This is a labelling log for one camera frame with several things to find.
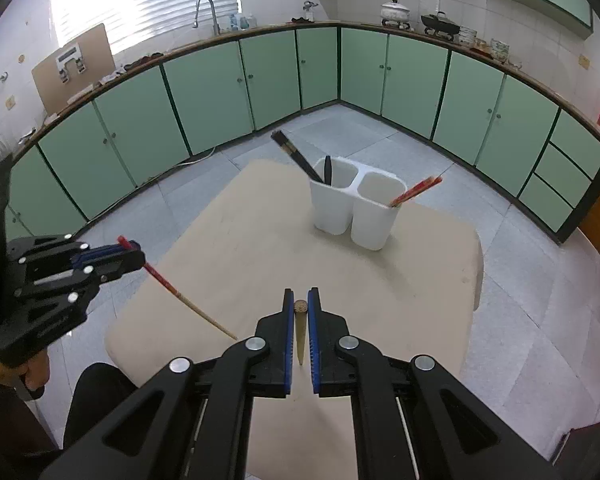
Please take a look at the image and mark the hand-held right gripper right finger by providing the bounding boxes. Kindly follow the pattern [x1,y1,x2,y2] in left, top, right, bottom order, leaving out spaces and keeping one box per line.
[307,287,563,480]

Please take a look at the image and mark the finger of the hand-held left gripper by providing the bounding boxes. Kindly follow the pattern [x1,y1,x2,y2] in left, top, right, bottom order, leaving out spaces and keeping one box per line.
[7,233,144,268]
[11,257,147,312]

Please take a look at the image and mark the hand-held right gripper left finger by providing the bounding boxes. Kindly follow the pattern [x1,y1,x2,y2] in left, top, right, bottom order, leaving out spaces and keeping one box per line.
[40,287,296,480]

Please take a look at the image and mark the plain bamboo chopstick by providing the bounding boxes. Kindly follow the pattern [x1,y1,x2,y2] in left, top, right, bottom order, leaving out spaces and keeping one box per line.
[294,299,308,366]

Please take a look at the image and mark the red-handled bamboo chopstick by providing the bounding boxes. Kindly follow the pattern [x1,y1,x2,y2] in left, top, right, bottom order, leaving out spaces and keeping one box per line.
[390,177,438,208]
[390,175,443,207]
[116,235,239,341]

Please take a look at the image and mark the white two-compartment utensil holder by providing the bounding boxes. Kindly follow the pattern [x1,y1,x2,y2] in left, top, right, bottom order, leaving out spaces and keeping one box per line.
[309,156,402,252]

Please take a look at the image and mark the person's left forearm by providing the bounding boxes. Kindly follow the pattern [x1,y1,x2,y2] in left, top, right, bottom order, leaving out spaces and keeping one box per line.
[0,377,62,480]

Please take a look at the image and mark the person's left hand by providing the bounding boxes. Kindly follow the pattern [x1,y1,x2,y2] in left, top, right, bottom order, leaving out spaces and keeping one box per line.
[0,349,51,393]

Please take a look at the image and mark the person's leg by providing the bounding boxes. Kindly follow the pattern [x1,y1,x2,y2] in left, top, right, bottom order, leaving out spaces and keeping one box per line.
[62,362,147,454]

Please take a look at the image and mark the cardboard board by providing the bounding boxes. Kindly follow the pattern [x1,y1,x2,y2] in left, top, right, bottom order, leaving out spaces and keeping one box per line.
[31,23,116,116]

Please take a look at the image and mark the green kitchen base cabinets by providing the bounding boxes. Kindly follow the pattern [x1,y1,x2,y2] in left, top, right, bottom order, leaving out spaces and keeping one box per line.
[0,21,600,247]

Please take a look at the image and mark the white window blinds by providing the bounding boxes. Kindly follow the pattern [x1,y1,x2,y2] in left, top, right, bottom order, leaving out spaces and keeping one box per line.
[50,0,241,57]

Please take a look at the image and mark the chrome faucet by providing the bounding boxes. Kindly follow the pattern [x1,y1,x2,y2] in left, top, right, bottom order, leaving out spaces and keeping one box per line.
[193,0,221,37]

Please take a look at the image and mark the plastic bottles by faucet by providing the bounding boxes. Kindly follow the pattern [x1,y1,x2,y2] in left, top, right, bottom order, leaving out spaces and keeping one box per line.
[228,12,259,31]

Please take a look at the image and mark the white lidded pot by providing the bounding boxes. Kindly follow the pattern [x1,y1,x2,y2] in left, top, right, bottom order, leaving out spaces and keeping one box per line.
[380,0,412,29]

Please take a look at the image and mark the black wok pan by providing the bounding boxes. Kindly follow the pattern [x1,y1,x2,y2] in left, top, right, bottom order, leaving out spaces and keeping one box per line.
[420,11,461,41]

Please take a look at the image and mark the white power cord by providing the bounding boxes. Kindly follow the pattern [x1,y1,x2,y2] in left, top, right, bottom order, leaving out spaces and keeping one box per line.
[169,146,217,167]

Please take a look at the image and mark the white bracket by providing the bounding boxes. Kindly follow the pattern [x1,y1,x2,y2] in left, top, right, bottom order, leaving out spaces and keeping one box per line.
[55,47,87,84]

